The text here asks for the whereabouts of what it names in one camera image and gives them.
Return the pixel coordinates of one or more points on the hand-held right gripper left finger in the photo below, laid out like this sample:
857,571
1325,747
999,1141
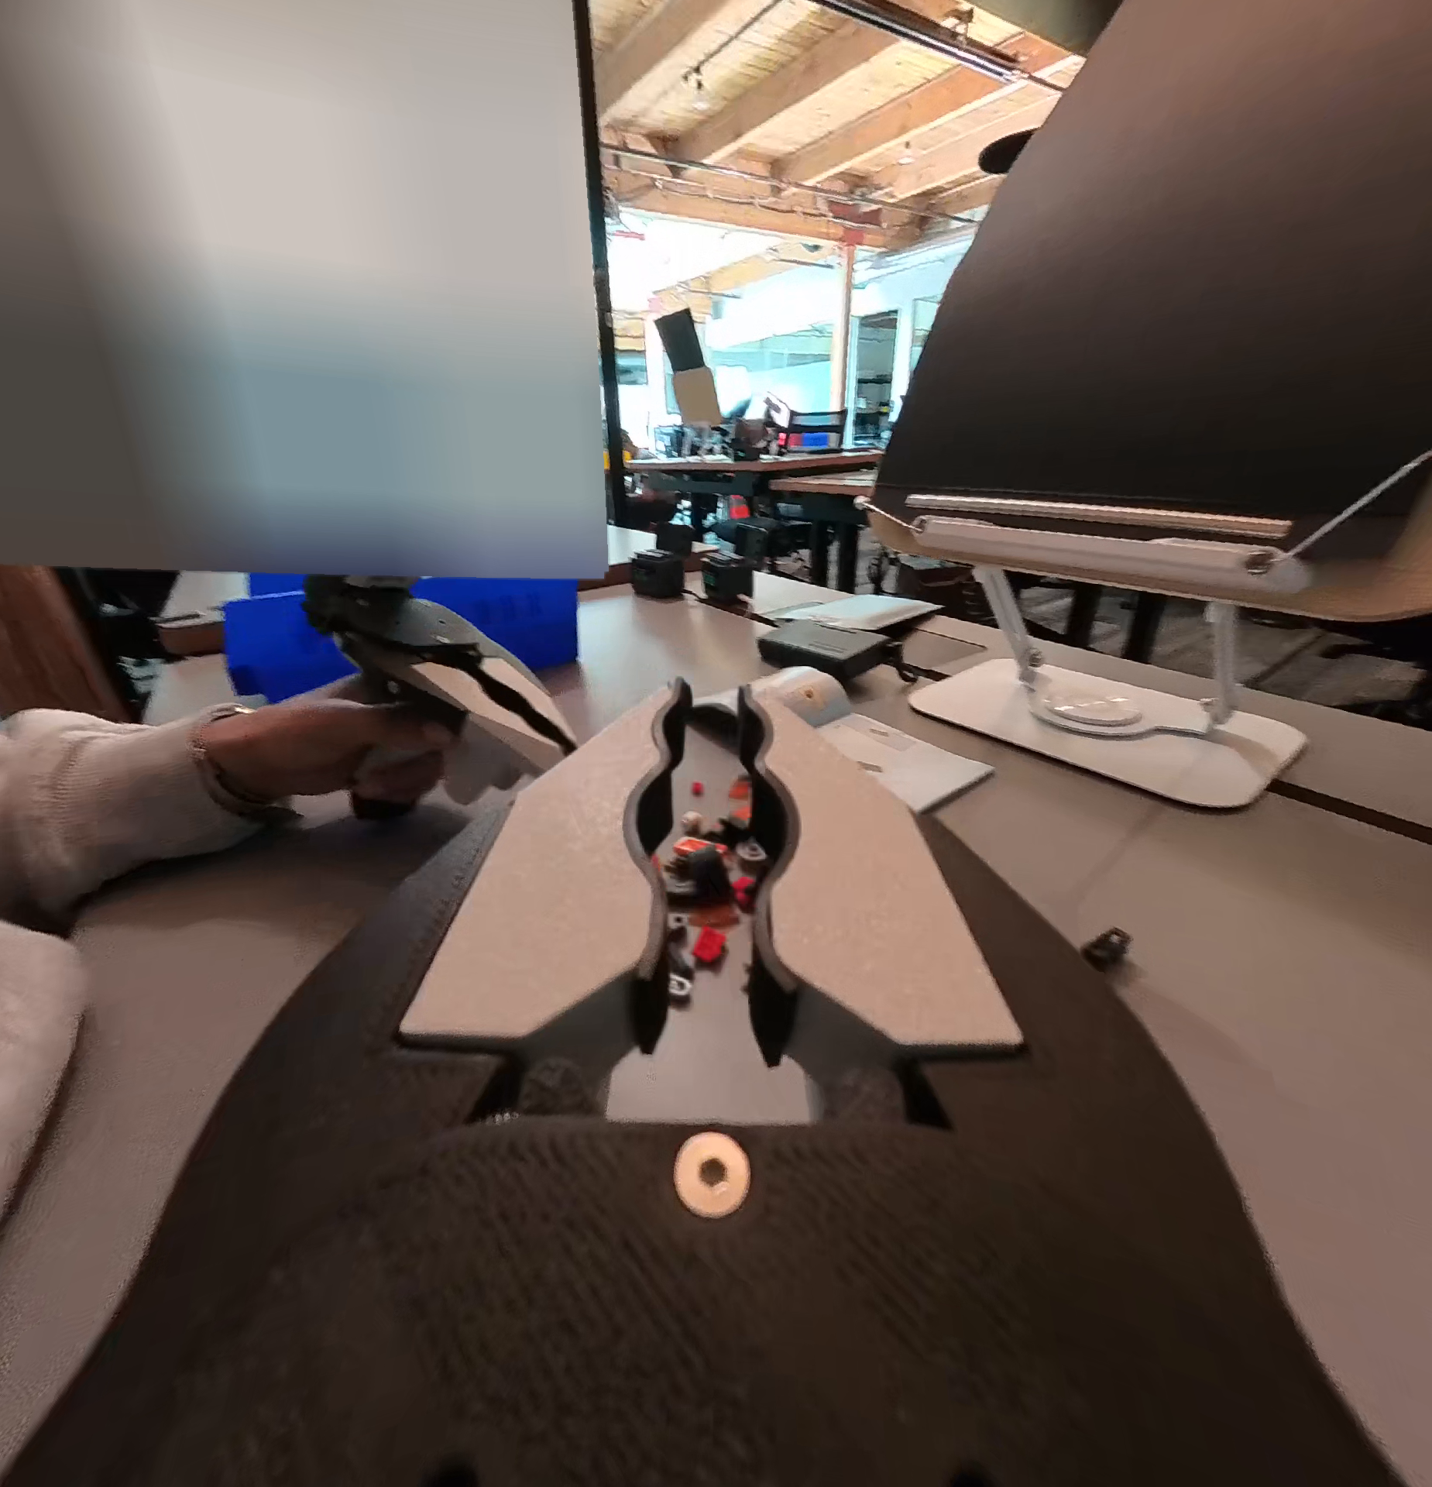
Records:
530,906

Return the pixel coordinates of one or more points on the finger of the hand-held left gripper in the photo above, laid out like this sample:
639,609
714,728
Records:
494,727
518,686

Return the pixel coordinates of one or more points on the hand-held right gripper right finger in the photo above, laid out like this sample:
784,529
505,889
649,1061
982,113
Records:
890,918

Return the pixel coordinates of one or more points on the pile of lego pieces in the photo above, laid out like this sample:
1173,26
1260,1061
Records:
704,871

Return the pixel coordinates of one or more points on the small black lego brick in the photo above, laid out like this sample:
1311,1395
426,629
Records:
1108,946

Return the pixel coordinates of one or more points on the person's left hand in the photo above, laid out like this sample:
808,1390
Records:
309,744

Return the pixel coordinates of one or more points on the large blue plastic bin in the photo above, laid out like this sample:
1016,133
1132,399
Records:
506,621

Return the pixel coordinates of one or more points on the white instruction booklet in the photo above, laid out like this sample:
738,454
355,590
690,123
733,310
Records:
912,761

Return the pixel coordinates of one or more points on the black cube charger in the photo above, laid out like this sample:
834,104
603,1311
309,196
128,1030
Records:
655,573
724,576

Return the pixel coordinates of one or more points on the white plastic bag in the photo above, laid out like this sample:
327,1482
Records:
803,691

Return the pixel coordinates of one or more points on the black power adapter box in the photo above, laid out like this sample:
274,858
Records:
825,645

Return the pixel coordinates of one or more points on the white monitor stand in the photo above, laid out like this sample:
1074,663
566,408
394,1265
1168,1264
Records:
1122,727

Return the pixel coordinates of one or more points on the silver flat device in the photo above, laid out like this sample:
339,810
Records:
866,612

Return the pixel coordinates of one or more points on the long wooden table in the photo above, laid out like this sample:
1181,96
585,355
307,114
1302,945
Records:
750,464

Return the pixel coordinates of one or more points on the tall cardboard box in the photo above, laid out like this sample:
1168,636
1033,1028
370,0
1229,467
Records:
690,365

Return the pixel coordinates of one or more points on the person's white sweater torso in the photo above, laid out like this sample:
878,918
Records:
12,1069

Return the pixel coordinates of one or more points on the black monitor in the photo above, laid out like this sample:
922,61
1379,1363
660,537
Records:
1180,268

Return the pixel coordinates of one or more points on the black floor lamp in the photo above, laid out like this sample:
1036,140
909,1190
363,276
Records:
1006,150

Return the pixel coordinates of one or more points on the black vertical post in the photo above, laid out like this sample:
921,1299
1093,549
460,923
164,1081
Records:
597,256

